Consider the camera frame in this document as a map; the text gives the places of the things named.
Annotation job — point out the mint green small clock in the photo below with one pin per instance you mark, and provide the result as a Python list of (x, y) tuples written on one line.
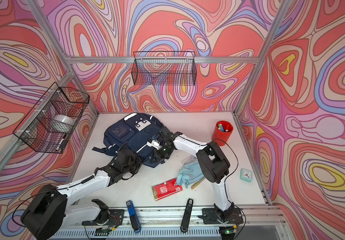
[(246, 175)]

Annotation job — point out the clear plastic pen box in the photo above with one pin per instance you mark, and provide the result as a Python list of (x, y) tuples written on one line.
[(189, 159)]

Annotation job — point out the light blue pencil case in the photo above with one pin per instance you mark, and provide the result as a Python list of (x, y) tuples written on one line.
[(189, 174)]

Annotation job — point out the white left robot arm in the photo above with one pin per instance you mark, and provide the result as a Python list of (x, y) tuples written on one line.
[(53, 208)]

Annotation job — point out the black marker in left basket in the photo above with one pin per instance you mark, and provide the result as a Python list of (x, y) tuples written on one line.
[(61, 144)]

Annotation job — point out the black wire basket on wall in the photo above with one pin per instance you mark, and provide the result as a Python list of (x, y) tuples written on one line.
[(164, 68), (37, 133)]

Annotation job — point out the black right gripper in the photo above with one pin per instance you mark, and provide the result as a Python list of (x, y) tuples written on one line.
[(160, 157)]

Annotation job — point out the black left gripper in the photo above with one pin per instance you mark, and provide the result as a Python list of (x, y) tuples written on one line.
[(139, 162)]

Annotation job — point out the blue stapler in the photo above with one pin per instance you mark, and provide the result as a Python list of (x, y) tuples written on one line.
[(135, 223)]

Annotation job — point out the navy blue backpack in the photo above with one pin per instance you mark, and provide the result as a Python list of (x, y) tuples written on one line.
[(135, 130)]

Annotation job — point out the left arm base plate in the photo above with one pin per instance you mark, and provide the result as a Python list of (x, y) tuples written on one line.
[(110, 218)]

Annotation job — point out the black stapler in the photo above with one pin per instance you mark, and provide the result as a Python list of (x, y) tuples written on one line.
[(187, 215)]

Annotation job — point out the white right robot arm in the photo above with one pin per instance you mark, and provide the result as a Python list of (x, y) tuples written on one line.
[(212, 161)]

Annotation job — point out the red pen cup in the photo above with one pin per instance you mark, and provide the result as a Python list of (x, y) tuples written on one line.
[(222, 132)]

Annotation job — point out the red packet with white label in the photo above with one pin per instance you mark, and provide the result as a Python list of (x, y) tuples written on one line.
[(166, 189)]

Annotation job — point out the black wire basket on left wall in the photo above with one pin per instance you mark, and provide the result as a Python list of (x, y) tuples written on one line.
[(37, 133)]

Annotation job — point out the wooden pencil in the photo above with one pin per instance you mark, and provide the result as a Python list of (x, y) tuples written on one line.
[(197, 183)]

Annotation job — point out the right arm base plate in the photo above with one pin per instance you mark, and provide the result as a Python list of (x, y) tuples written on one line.
[(213, 216)]

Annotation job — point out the black wire basket on rear wall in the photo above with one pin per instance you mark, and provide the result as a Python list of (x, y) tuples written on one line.
[(164, 68)]

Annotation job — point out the silver tape roll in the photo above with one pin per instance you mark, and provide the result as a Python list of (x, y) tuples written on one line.
[(62, 124)]

